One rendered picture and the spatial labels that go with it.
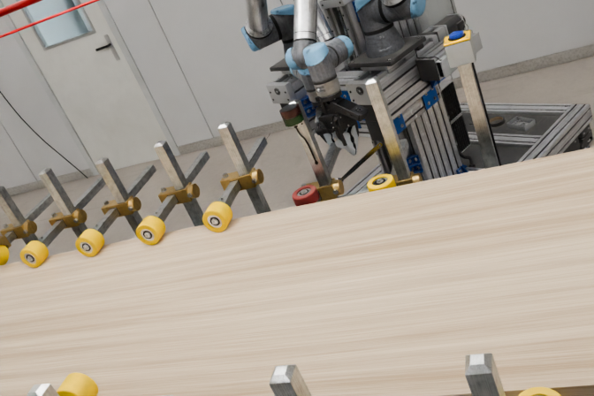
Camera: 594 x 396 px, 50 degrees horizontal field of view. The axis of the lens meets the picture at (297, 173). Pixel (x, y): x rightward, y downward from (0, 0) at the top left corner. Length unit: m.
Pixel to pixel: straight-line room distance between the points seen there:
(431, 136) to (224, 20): 2.42
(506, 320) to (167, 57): 4.29
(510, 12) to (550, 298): 3.40
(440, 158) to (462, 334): 1.81
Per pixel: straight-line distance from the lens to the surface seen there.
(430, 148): 2.97
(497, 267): 1.43
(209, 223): 1.98
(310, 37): 2.09
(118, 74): 5.56
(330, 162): 2.22
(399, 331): 1.35
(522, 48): 4.66
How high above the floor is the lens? 1.77
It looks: 24 degrees down
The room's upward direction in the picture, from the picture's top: 23 degrees counter-clockwise
